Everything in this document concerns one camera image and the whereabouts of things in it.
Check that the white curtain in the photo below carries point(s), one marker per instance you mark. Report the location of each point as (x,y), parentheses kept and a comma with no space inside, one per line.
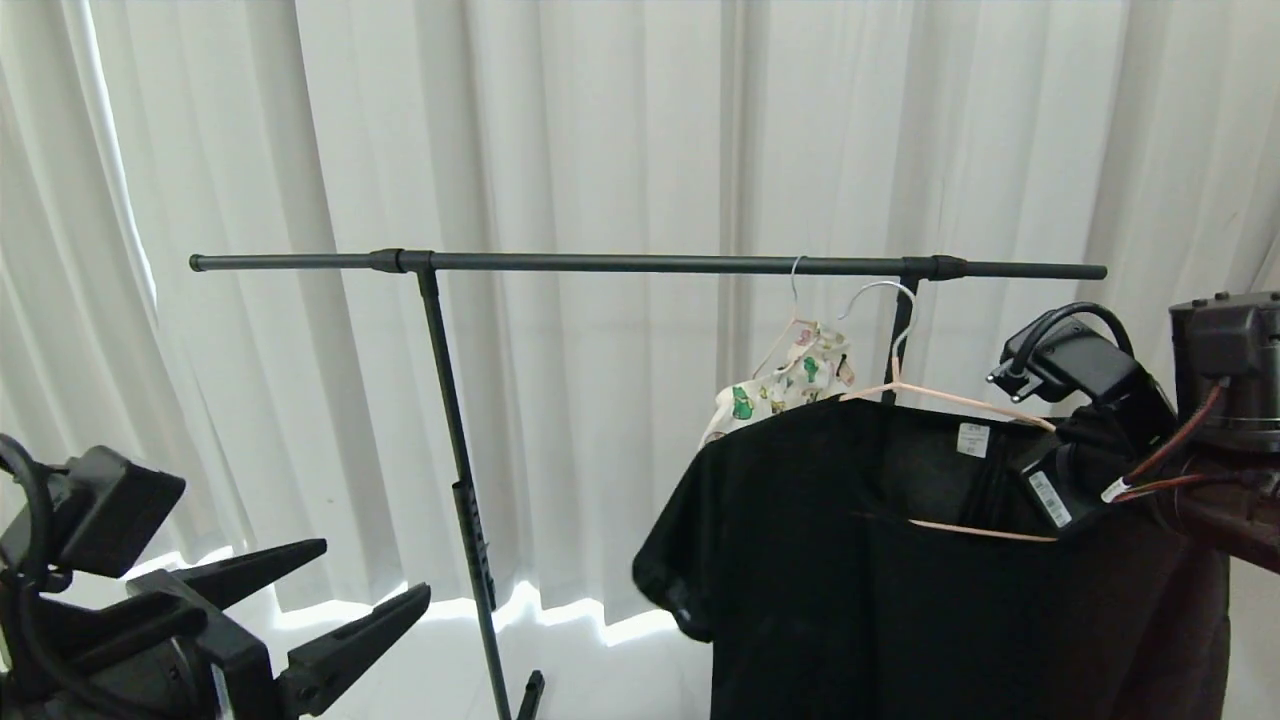
(500,120)

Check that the black clothes rack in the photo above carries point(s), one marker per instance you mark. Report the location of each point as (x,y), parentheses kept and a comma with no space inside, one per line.
(650,263)

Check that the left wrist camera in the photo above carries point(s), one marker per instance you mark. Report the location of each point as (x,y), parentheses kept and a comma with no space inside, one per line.
(100,510)

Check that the black garment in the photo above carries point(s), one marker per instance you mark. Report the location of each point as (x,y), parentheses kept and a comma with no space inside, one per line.
(800,560)

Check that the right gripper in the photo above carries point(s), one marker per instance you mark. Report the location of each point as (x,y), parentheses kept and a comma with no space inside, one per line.
(1085,470)

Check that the cream printed garment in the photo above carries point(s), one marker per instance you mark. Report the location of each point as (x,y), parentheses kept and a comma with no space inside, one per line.
(790,385)

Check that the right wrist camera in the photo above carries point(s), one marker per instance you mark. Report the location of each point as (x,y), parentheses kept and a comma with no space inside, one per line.
(1090,365)

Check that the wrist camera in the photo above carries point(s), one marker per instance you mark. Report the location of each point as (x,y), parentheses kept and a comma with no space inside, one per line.
(100,510)
(1090,365)

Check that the pink clothes hanger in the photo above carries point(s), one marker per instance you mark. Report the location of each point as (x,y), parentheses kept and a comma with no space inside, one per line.
(794,290)
(950,399)

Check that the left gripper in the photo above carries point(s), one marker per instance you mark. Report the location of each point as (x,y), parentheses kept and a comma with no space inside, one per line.
(130,650)

